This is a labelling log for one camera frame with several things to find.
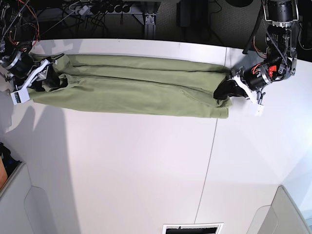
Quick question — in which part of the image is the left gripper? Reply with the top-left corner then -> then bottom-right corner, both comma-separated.
213,64 -> 271,104

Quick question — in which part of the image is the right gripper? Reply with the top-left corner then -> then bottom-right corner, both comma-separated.
0,50 -> 60,92

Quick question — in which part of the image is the green t-shirt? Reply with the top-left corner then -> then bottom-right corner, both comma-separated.
29,55 -> 232,118

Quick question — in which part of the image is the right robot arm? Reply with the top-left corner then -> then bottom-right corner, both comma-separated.
0,0 -> 64,92

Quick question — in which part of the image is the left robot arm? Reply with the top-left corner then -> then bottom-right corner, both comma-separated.
214,0 -> 299,104

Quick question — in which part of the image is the white framed floor vent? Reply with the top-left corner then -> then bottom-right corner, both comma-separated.
162,223 -> 224,234

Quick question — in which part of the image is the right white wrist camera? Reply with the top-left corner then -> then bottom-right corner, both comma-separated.
10,88 -> 30,105

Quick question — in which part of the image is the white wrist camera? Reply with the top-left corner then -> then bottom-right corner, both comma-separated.
255,104 -> 264,117
10,88 -> 30,105

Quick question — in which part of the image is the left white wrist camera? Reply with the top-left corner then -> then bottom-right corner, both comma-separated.
255,104 -> 264,117

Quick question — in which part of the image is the black cable bundle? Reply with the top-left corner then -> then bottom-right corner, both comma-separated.
60,0 -> 137,27

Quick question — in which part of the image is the grey table leg bracket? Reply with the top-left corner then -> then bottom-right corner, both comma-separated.
144,13 -> 156,39

